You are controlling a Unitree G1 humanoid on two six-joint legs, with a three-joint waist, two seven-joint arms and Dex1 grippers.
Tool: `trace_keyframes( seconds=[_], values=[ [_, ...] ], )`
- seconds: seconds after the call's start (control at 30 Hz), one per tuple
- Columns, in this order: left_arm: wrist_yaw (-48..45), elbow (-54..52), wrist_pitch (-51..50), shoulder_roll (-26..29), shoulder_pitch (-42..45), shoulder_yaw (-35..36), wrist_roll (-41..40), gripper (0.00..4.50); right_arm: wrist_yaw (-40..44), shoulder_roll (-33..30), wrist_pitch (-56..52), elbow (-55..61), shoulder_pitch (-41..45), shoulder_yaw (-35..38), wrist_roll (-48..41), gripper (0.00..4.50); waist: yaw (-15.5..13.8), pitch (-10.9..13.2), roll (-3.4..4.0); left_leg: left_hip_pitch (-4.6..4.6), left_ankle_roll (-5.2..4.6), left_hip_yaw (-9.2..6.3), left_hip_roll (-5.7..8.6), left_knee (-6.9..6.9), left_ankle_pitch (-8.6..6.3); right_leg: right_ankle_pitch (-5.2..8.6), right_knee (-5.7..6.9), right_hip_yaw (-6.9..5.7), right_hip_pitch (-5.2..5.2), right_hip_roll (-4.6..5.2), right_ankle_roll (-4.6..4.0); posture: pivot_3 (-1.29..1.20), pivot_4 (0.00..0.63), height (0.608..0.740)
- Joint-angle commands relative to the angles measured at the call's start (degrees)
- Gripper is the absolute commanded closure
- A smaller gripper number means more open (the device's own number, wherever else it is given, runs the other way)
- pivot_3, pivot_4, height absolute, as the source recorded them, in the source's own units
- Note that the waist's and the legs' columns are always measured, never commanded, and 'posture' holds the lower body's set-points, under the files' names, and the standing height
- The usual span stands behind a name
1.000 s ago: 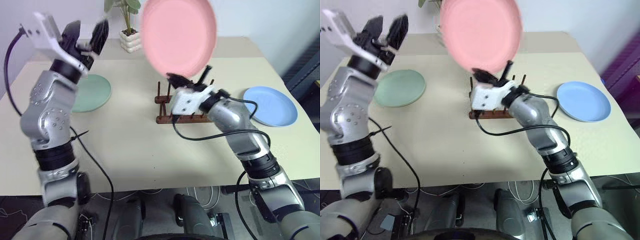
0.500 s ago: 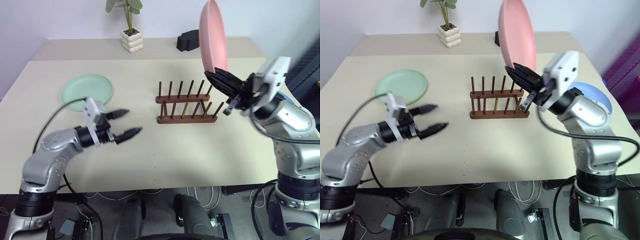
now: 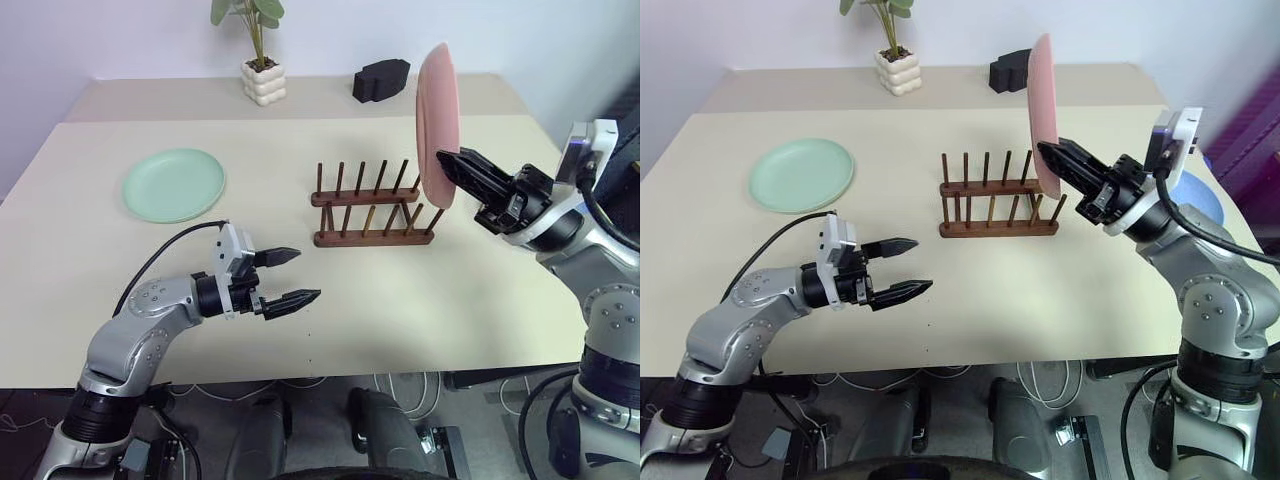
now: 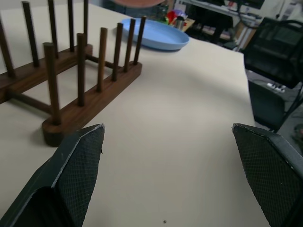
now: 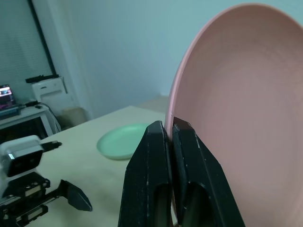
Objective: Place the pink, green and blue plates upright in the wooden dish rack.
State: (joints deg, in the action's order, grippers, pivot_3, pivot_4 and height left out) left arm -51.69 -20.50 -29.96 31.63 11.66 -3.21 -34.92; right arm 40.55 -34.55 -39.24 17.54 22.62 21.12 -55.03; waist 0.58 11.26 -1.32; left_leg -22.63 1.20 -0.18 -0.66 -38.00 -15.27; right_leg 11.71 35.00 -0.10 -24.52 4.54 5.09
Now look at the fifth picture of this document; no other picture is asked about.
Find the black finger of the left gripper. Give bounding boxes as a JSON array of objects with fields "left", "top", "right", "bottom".
[{"left": 58, "top": 179, "right": 93, "bottom": 212}]

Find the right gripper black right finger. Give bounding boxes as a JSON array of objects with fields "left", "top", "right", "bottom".
[{"left": 171, "top": 116, "right": 247, "bottom": 227}]

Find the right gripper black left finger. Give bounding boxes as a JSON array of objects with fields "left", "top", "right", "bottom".
[{"left": 117, "top": 120, "right": 175, "bottom": 227}]

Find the pink plate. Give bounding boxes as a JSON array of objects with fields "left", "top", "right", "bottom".
[{"left": 164, "top": 2, "right": 303, "bottom": 227}]

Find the green plate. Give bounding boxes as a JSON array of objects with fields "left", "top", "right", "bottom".
[{"left": 96, "top": 122, "right": 150, "bottom": 161}]

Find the beige box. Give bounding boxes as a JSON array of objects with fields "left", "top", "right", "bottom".
[{"left": 62, "top": 106, "right": 86, "bottom": 130}]

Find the white side desk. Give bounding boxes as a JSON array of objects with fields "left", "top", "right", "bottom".
[{"left": 0, "top": 102, "right": 62, "bottom": 142}]

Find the white printer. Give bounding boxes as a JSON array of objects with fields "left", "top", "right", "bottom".
[{"left": 31, "top": 76, "right": 74, "bottom": 107}]

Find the black flat device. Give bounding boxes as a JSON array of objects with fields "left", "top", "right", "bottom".
[{"left": 25, "top": 74, "right": 60, "bottom": 84}]

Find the grey window blind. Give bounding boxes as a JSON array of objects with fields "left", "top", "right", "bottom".
[{"left": 0, "top": 0, "right": 53, "bottom": 95}]

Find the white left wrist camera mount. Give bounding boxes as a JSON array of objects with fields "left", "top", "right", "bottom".
[{"left": 0, "top": 134, "right": 45, "bottom": 195}]

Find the black camera cable plug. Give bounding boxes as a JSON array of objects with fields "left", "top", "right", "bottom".
[{"left": 40, "top": 140, "right": 63, "bottom": 152}]

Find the black desk cable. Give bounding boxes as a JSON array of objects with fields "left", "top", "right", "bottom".
[{"left": 35, "top": 101, "right": 62, "bottom": 132}]

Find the black window frame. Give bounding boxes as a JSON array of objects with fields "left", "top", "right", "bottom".
[{"left": 27, "top": 0, "right": 69, "bottom": 93}]

